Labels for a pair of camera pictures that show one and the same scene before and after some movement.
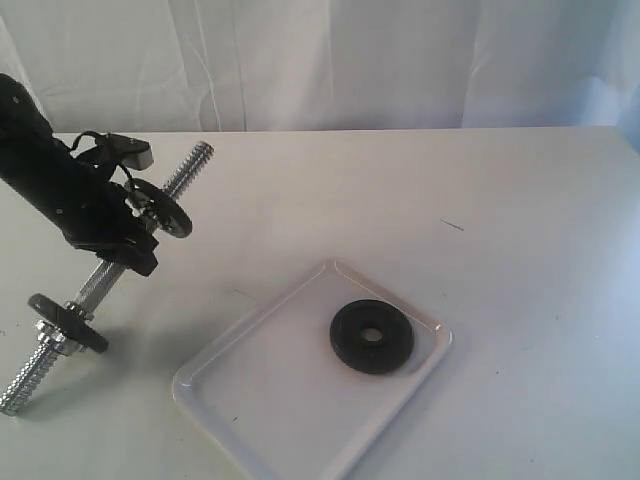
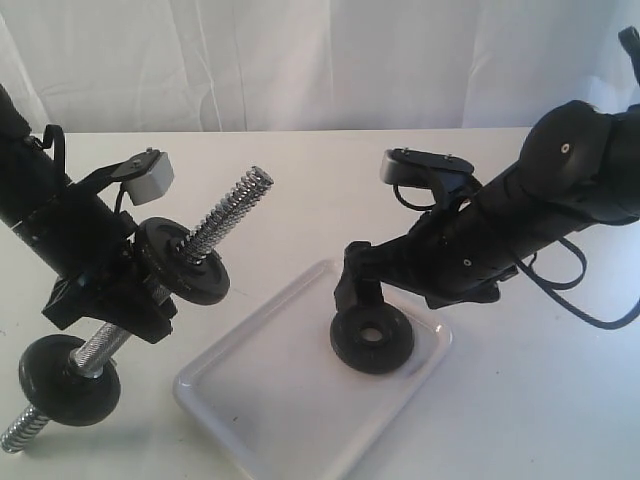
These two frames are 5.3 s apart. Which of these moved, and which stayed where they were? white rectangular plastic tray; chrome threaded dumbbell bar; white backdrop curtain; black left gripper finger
Moved: chrome threaded dumbbell bar; black left gripper finger
Stayed: white rectangular plastic tray; white backdrop curtain
